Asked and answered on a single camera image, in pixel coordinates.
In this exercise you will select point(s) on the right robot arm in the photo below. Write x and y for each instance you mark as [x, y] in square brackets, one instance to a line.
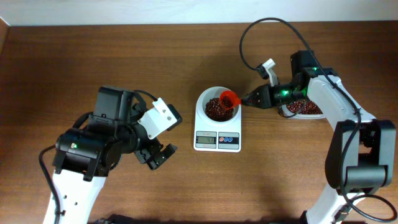
[361, 154]

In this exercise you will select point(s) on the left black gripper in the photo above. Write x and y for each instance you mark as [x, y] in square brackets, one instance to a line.
[155, 162]

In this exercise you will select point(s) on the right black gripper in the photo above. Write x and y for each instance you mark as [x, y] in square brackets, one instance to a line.
[267, 96]

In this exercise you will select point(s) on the red beans in bowl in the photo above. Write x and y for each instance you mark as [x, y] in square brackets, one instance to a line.
[216, 112]

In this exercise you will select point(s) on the red adzuki beans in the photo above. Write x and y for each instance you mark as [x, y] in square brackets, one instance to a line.
[304, 107]

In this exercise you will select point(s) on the orange plastic measuring scoop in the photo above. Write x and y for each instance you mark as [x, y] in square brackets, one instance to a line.
[229, 100]

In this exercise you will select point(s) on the white digital kitchen scale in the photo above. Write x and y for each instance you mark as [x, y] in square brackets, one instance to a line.
[214, 137]

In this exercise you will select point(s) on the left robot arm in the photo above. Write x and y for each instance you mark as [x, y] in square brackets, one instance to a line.
[86, 153]

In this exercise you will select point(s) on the clear plastic container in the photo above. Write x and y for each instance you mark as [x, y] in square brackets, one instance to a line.
[284, 112]

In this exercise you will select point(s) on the white round bowl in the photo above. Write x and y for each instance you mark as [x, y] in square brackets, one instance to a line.
[215, 92]

